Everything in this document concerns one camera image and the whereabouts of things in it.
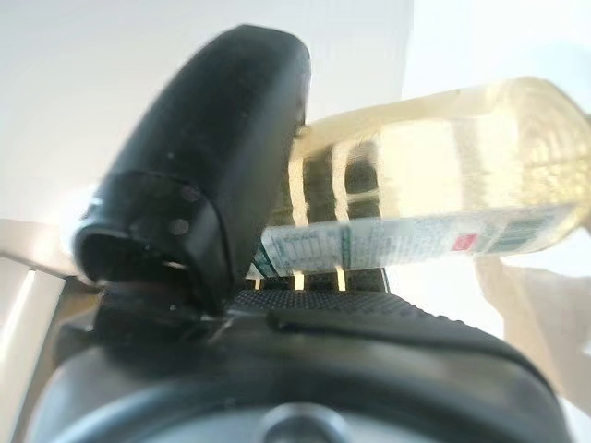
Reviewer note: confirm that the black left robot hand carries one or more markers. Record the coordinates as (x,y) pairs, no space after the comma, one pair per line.
(208,115)

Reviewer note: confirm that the clear bottle with yellow drink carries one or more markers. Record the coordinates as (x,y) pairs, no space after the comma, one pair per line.
(438,161)

